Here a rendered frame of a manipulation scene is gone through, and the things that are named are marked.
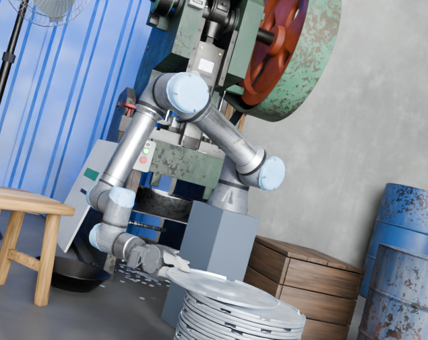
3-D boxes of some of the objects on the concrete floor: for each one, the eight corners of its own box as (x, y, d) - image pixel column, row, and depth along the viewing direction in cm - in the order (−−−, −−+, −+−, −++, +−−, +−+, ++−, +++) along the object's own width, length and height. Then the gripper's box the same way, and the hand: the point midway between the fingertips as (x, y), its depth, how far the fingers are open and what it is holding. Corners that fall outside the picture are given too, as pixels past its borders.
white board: (63, 251, 270) (120, 143, 276) (48, 231, 315) (98, 138, 321) (65, 252, 270) (122, 144, 277) (50, 232, 315) (99, 139, 322)
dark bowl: (112, 303, 203) (117, 285, 204) (29, 289, 193) (35, 269, 193) (100, 281, 231) (104, 265, 232) (27, 267, 221) (32, 250, 221)
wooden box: (343, 351, 227) (365, 270, 227) (263, 338, 213) (288, 251, 214) (295, 319, 264) (314, 249, 265) (224, 305, 250) (245, 232, 251)
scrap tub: (491, 424, 186) (528, 287, 187) (394, 411, 171) (435, 262, 172) (407, 371, 225) (438, 258, 226) (322, 357, 210) (356, 236, 211)
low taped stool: (-42, 316, 150) (-8, 197, 150) (-94, 287, 161) (-62, 176, 162) (48, 306, 180) (77, 207, 181) (-1, 282, 191) (26, 189, 192)
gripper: (149, 235, 160) (207, 257, 149) (141, 266, 160) (199, 291, 148) (130, 233, 153) (190, 256, 141) (120, 265, 153) (180, 291, 141)
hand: (184, 272), depth 143 cm, fingers closed, pressing on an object
